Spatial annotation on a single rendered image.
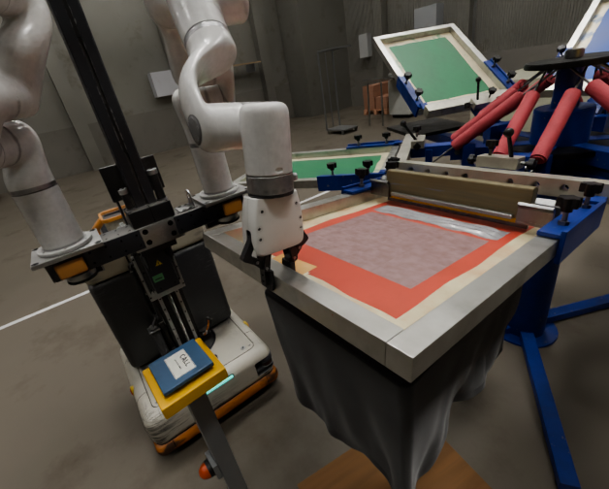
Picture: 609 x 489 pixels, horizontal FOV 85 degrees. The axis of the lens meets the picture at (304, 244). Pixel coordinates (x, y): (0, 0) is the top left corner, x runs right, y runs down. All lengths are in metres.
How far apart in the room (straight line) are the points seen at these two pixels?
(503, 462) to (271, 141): 1.51
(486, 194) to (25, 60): 1.04
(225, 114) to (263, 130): 0.08
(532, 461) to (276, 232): 1.44
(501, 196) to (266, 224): 0.61
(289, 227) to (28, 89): 0.62
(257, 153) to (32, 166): 0.61
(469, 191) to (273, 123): 0.61
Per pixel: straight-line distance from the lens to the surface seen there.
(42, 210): 0.99
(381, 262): 0.70
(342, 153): 2.06
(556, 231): 0.83
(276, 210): 0.53
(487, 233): 0.89
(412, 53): 2.62
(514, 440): 1.77
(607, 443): 1.89
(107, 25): 10.86
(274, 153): 0.51
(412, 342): 0.44
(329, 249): 0.75
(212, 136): 0.55
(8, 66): 0.92
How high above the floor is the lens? 1.44
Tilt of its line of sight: 27 degrees down
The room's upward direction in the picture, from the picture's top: 10 degrees counter-clockwise
